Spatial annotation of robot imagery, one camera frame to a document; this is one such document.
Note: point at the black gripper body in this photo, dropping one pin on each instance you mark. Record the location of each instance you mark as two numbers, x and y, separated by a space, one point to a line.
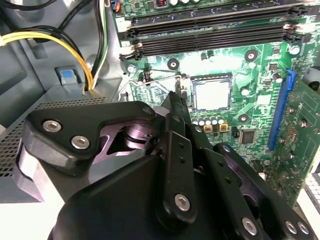
112 212

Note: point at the silver CPU chip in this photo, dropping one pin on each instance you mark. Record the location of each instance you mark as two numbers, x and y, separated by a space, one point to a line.
212 96

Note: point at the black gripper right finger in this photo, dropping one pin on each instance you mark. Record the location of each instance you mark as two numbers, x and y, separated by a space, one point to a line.
225 175

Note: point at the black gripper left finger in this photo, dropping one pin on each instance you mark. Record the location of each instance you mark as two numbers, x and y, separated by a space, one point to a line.
62 117

